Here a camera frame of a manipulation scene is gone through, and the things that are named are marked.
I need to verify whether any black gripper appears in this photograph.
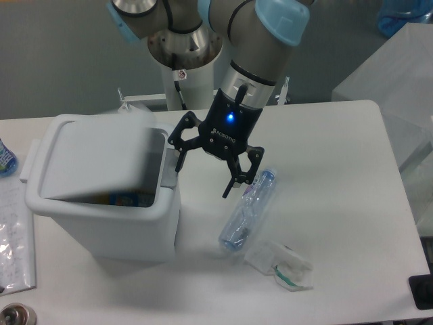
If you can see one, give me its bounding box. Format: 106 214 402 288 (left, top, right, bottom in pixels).
168 88 265 199

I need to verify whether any white plastic trash can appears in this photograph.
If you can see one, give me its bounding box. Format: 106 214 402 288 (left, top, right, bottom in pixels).
25 109 181 262

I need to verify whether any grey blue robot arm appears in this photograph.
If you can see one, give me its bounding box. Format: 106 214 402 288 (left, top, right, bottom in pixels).
107 1 310 188

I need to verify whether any metal clamp screw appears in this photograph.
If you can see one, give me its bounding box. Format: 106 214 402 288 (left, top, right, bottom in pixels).
275 76 290 106

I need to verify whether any clear plastic water bottle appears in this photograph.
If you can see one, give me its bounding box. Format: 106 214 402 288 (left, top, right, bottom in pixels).
219 169 277 253

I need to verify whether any blue snack packet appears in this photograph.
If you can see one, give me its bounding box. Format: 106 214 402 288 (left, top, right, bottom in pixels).
91 192 155 207

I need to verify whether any crumpled clear plastic packaging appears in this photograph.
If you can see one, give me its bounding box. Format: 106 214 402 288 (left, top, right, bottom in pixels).
244 240 314 292

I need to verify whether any blue water jug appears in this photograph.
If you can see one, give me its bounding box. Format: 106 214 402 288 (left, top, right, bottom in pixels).
376 0 432 39

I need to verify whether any blue labelled bottle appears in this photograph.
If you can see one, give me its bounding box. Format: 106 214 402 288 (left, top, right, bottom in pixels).
0 140 18 178

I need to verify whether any paper in plastic sleeve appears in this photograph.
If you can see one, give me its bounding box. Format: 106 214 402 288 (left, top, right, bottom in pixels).
1 176 37 296

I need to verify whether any black device at edge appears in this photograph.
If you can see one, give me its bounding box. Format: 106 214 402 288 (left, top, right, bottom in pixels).
409 274 432 310

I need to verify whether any round metal object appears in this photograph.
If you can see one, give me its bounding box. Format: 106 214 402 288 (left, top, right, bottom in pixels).
1 303 37 325

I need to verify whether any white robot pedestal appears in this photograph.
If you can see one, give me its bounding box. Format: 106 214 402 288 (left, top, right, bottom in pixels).
147 24 223 110

